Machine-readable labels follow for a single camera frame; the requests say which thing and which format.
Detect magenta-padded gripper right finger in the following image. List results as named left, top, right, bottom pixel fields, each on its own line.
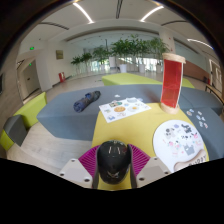
left=127, top=143, right=172, bottom=190

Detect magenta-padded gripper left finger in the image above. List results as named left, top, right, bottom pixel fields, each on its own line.
left=58, top=144, right=101, bottom=190

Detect black computer mouse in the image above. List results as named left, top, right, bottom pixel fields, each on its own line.
left=96, top=139, right=132, bottom=185

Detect white printed mouse pad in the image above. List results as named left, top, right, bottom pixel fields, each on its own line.
left=152, top=119, right=210, bottom=173

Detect long grey ottoman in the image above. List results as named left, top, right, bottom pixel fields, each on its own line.
left=36, top=83, right=166, bottom=142

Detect white sticker sheet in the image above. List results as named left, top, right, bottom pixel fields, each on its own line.
left=98, top=97, right=152, bottom=124

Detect dark blue folded umbrella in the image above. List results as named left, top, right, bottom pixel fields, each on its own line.
left=73, top=90, right=102, bottom=113

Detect scattered small stickers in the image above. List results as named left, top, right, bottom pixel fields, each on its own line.
left=185, top=107, right=210, bottom=130

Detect lime green bench seat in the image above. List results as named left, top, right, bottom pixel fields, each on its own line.
left=13, top=91, right=48, bottom=129

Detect dark grey seat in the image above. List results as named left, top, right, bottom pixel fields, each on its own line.
left=2, top=114, right=28, bottom=147

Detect large grey ottoman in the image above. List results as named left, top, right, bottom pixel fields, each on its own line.
left=181, top=106, right=224, bottom=161

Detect lime green ottoman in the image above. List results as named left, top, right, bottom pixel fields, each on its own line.
left=181, top=77, right=196, bottom=89
left=101, top=72, right=164, bottom=87

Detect red cylinder with wooden caps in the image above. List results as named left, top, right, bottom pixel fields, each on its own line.
left=160, top=52, right=187, bottom=115

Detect red fire extinguisher box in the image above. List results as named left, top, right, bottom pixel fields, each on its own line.
left=58, top=71, right=66, bottom=84

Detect wooden bench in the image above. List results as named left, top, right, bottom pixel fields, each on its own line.
left=204, top=83, right=224, bottom=104

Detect group of potted plants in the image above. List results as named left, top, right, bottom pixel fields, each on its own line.
left=70, top=34, right=169, bottom=75

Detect group of ceiling lights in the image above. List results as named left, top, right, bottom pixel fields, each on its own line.
left=72, top=2, right=214, bottom=51

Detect gold wall plaque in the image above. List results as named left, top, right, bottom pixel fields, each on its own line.
left=55, top=49, right=64, bottom=61

